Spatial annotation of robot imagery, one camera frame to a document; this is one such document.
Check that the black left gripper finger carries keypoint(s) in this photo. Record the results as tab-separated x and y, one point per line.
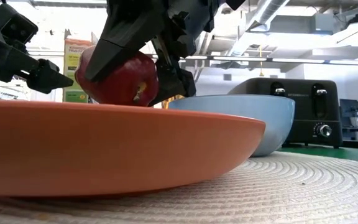
50	77

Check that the silver smooth ventilation duct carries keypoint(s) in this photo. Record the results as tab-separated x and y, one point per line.
259	18

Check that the black four-slot toaster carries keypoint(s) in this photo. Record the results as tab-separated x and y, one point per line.
300	109

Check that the light blue bowl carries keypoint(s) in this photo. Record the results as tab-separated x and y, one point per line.
235	118

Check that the monitor on desk arm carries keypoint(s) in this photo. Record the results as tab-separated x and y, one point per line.
350	109

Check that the ceiling light strip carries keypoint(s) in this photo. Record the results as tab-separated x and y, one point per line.
259	58

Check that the white woven round placemat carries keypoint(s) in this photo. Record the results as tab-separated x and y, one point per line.
291	193

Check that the red apple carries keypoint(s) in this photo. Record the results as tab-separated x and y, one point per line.
126	81

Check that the orange round plate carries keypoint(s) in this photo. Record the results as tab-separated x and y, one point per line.
104	146

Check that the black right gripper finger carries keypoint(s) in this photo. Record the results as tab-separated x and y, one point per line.
172	81
126	31

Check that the panda cereal box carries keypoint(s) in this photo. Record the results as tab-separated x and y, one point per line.
71	59

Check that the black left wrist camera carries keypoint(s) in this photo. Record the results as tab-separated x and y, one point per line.
14	26

